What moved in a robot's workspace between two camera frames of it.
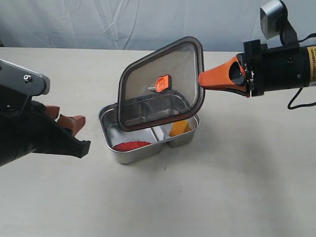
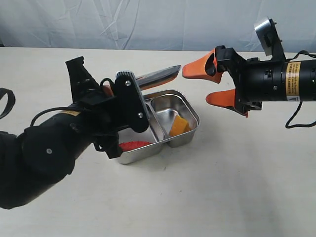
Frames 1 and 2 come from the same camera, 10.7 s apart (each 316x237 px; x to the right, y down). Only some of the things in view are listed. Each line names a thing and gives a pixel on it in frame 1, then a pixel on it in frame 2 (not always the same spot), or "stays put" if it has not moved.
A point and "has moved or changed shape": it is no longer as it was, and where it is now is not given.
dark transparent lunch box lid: [162, 84] has moved or changed shape
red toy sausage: [128, 145] stays put
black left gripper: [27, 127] → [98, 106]
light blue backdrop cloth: [220, 25] stays put
